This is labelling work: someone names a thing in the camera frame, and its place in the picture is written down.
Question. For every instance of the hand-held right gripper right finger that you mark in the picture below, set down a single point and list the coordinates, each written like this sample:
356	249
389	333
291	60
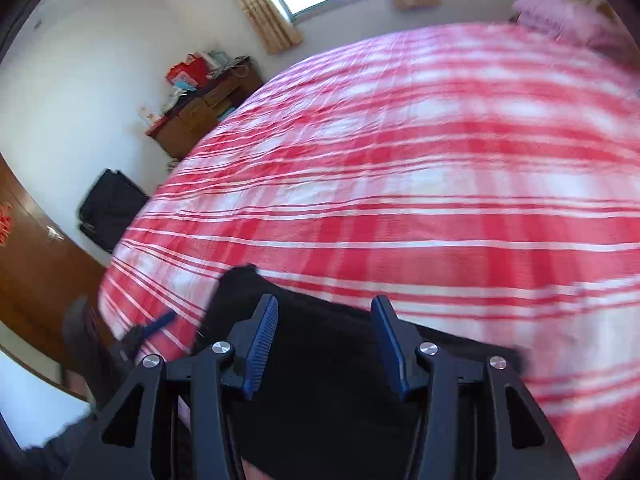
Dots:
392	350

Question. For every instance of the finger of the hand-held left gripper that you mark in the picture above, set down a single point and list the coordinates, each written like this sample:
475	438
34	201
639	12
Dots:
155	326

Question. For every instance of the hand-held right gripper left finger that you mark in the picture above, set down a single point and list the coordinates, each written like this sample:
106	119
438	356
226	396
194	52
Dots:
262	345

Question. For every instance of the black pants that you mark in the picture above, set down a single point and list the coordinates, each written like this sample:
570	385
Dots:
325	340

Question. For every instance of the brown wooden door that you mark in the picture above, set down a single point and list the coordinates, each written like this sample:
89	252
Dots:
35	270

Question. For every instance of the black suitcase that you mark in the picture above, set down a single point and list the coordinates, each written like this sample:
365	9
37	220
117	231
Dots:
112	210

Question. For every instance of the red plaid bed sheet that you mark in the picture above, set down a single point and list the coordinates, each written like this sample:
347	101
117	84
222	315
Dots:
400	160

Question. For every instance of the brown wooden cabinet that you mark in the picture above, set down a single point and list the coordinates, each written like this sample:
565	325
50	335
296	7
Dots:
200	115

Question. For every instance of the red box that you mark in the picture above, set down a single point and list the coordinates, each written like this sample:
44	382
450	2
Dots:
187	71

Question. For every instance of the pink pillow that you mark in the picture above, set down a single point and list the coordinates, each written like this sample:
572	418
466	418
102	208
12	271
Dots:
565	22

